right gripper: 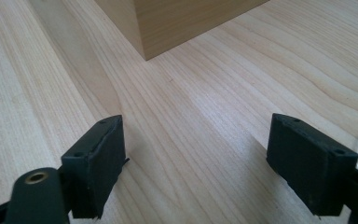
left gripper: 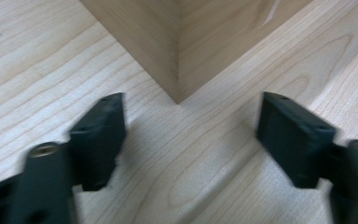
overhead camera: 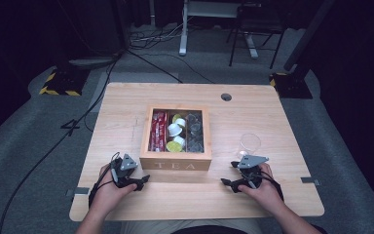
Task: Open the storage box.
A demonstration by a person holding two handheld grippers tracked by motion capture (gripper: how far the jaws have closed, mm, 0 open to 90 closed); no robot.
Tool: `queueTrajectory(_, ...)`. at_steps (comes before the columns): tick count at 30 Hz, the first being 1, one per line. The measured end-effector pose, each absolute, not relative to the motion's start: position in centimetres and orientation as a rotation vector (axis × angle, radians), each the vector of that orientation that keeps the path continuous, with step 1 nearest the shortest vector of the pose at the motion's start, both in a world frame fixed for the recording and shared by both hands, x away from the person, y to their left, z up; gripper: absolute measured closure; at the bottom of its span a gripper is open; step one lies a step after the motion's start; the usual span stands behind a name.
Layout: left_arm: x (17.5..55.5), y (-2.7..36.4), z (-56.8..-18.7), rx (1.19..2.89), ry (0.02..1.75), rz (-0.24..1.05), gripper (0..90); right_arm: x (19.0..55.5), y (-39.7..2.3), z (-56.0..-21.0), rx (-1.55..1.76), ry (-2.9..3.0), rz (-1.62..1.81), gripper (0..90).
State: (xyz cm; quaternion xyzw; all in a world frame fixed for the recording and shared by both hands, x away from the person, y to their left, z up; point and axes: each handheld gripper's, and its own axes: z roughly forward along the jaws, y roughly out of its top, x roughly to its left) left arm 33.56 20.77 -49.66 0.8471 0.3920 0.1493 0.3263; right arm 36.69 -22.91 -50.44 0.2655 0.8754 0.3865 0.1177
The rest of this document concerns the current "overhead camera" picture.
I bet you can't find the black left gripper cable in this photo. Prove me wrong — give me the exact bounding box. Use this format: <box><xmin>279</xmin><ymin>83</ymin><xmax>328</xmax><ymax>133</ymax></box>
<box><xmin>88</xmin><ymin>151</ymin><xmax>122</xmax><ymax>209</ymax></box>

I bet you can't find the thin black floor cable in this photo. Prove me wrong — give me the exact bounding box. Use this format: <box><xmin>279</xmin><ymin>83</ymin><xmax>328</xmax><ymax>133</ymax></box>
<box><xmin>126</xmin><ymin>49</ymin><xmax>216</xmax><ymax>85</ymax></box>

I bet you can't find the long black floor cable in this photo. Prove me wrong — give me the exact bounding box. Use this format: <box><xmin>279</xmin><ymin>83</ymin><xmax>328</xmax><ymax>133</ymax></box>
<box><xmin>0</xmin><ymin>48</ymin><xmax>125</xmax><ymax>234</ymax></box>

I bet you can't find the pile of dark clear packets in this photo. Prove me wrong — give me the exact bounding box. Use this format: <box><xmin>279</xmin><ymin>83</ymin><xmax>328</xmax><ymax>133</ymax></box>
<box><xmin>185</xmin><ymin>111</ymin><xmax>205</xmax><ymax>154</ymax></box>

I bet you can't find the person's left hand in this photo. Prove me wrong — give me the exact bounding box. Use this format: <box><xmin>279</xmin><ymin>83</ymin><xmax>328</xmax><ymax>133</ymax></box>
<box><xmin>92</xmin><ymin>163</ymin><xmax>138</xmax><ymax>213</ymax></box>

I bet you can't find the black chair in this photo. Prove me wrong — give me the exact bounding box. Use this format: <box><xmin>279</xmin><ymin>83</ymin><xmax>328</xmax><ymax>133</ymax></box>
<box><xmin>225</xmin><ymin>0</ymin><xmax>288</xmax><ymax>70</ymax></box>

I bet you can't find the row of red sachets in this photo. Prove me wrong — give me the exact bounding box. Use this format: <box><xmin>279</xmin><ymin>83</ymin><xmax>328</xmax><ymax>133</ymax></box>
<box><xmin>148</xmin><ymin>110</ymin><xmax>168</xmax><ymax>153</ymax></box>

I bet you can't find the white desk frame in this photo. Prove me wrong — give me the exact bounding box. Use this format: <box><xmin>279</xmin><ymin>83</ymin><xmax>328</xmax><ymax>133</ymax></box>
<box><xmin>178</xmin><ymin>0</ymin><xmax>260</xmax><ymax>59</ymax></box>

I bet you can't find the clear glass cup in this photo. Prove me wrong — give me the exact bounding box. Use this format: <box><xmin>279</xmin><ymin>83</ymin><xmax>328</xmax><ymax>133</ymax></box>
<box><xmin>237</xmin><ymin>133</ymin><xmax>262</xmax><ymax>161</ymax></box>

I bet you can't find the wooden tea box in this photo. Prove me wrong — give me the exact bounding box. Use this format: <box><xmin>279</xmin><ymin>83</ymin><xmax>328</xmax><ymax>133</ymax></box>
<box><xmin>138</xmin><ymin>103</ymin><xmax>213</xmax><ymax>172</ymax></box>

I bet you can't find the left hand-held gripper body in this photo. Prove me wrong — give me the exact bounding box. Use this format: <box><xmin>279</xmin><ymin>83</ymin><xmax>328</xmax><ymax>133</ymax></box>
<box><xmin>110</xmin><ymin>153</ymin><xmax>139</xmax><ymax>189</ymax></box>

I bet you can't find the black slanted stand pole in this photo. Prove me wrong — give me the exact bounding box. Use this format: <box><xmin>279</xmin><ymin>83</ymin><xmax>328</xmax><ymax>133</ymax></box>
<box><xmin>283</xmin><ymin>0</ymin><xmax>336</xmax><ymax>72</ymax></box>

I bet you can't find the grey metal table bracket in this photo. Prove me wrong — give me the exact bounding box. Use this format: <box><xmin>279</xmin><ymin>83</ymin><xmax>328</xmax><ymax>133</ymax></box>
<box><xmin>300</xmin><ymin>176</ymin><xmax>321</xmax><ymax>187</ymax></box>
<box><xmin>65</xmin><ymin>186</ymin><xmax>91</xmax><ymax>198</ymax></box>

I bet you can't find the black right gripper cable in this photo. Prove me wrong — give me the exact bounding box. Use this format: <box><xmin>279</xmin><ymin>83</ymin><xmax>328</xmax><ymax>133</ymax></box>
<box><xmin>244</xmin><ymin>170</ymin><xmax>285</xmax><ymax>202</ymax></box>

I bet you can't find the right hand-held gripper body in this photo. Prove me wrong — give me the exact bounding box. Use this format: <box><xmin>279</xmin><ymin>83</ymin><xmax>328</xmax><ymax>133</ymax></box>
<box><xmin>238</xmin><ymin>154</ymin><xmax>270</xmax><ymax>190</ymax></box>

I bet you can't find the black yellow striped stand base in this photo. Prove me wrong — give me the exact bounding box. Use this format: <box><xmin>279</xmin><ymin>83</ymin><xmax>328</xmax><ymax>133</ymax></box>
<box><xmin>38</xmin><ymin>67</ymin><xmax>91</xmax><ymax>98</ymax></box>
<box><xmin>269</xmin><ymin>71</ymin><xmax>314</xmax><ymax>99</ymax></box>

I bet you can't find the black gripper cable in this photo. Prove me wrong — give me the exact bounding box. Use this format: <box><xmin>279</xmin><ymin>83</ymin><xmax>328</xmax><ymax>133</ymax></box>
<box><xmin>88</xmin><ymin>151</ymin><xmax>122</xmax><ymax>209</ymax></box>
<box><xmin>244</xmin><ymin>170</ymin><xmax>285</xmax><ymax>202</ymax></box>

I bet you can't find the person's right hand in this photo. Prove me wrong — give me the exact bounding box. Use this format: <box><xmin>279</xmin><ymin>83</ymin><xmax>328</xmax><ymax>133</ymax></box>
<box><xmin>238</xmin><ymin>162</ymin><xmax>285</xmax><ymax>214</ymax></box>

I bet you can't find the bundle of floor cables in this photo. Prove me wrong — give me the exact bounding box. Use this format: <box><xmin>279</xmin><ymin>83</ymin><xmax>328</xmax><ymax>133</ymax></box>
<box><xmin>129</xmin><ymin>18</ymin><xmax>189</xmax><ymax>51</ymax></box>

